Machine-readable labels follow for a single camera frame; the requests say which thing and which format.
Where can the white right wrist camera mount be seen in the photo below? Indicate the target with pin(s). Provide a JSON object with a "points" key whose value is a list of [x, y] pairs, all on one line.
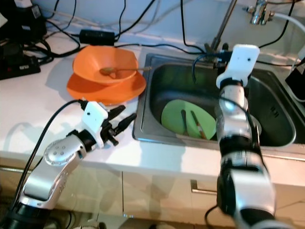
{"points": [[243, 59]]}

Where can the cream kitchen cabinet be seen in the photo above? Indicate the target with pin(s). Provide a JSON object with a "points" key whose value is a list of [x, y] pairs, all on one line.
{"points": [[147, 191]]}

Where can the black plastic device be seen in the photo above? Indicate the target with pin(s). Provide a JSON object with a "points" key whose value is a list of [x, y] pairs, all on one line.
{"points": [[296, 83]]}

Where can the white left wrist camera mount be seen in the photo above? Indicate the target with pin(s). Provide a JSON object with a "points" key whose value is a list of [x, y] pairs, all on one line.
{"points": [[94, 117]]}

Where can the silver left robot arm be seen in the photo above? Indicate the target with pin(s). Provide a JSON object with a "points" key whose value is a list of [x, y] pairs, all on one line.
{"points": [[52, 176]]}

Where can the chrome faucet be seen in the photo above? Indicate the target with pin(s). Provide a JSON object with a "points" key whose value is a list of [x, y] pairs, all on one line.
{"points": [[259, 12]]}

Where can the orange plate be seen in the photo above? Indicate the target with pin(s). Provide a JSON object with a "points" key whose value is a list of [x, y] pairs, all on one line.
{"points": [[119, 95]]}

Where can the black power adapter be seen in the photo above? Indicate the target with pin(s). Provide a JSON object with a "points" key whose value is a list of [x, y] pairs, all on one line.
{"points": [[97, 37]]}

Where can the grey metal stand rod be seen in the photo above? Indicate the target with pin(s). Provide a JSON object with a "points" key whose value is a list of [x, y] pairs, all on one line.
{"points": [[224, 24]]}

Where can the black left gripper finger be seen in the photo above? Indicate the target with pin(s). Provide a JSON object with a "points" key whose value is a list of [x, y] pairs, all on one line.
{"points": [[116, 112], [126, 122]]}

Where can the orange bowl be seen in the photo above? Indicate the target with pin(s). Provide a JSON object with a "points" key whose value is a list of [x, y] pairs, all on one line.
{"points": [[88, 59]]}

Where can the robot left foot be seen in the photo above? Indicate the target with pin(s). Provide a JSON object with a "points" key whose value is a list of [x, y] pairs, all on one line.
{"points": [[88, 225]]}

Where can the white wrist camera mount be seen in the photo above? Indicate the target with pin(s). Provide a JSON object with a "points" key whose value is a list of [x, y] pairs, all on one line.
{"points": [[243, 59], [94, 117]]}

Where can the stainless steel sink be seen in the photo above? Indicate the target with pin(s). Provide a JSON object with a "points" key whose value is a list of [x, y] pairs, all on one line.
{"points": [[176, 81]]}

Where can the green plate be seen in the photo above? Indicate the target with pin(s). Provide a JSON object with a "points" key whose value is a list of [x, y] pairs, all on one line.
{"points": [[170, 119]]}

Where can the black power strip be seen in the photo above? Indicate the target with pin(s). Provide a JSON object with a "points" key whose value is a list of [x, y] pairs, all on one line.
{"points": [[19, 69]]}

